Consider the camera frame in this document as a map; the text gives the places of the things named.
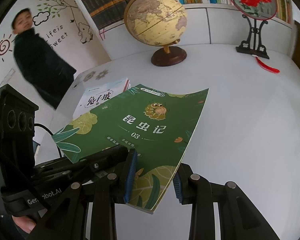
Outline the person in dark coat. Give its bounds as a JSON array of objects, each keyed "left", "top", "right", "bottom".
[{"left": 12, "top": 8, "right": 76, "bottom": 109}]

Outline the person left hand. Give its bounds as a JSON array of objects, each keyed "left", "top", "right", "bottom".
[{"left": 12, "top": 216, "right": 36, "bottom": 234}]

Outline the yellow desk globe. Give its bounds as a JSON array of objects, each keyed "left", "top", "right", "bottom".
[{"left": 124, "top": 0, "right": 187, "bottom": 67}]

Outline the black book set row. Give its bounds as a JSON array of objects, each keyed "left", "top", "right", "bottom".
[{"left": 81, "top": 0, "right": 130, "bottom": 30}]

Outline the red tassel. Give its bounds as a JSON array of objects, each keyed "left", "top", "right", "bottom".
[{"left": 254, "top": 55, "right": 280, "bottom": 74}]

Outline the green yellow flower book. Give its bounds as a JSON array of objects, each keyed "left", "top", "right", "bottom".
[{"left": 53, "top": 85, "right": 208, "bottom": 213}]

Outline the rabbit family cover book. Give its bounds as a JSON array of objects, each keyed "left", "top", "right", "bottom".
[{"left": 72, "top": 77, "right": 130, "bottom": 120}]

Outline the white bookshelf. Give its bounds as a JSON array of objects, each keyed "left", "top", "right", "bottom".
[{"left": 75, "top": 0, "right": 296, "bottom": 60}]

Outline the embroidered round fan on stand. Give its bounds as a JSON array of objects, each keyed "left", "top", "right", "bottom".
[{"left": 230, "top": 0, "right": 277, "bottom": 59}]

